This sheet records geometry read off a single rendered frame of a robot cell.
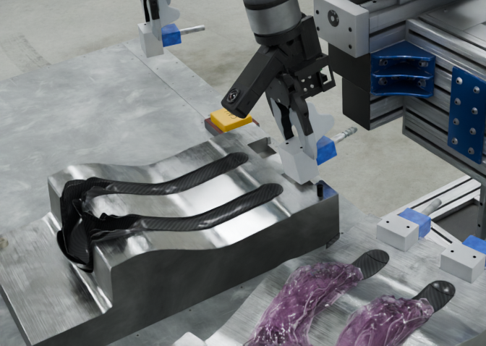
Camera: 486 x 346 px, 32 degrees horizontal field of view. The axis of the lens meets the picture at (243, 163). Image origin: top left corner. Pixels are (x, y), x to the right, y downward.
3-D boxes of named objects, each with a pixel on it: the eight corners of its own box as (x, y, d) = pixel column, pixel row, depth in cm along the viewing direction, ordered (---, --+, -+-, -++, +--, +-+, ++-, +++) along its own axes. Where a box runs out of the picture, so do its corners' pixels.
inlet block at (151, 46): (202, 34, 175) (199, 10, 172) (209, 44, 171) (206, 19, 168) (140, 48, 172) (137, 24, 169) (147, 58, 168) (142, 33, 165)
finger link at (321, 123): (348, 147, 127) (327, 92, 124) (317, 165, 126) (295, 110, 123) (338, 145, 130) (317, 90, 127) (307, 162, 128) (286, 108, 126)
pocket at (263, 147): (270, 153, 146) (269, 135, 144) (287, 167, 142) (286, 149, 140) (248, 162, 144) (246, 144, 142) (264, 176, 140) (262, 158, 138)
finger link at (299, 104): (318, 133, 123) (297, 78, 121) (309, 137, 123) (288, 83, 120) (304, 129, 128) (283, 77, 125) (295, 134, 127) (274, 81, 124)
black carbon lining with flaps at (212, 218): (241, 158, 142) (236, 111, 137) (292, 205, 131) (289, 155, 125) (46, 235, 129) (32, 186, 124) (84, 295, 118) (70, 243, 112)
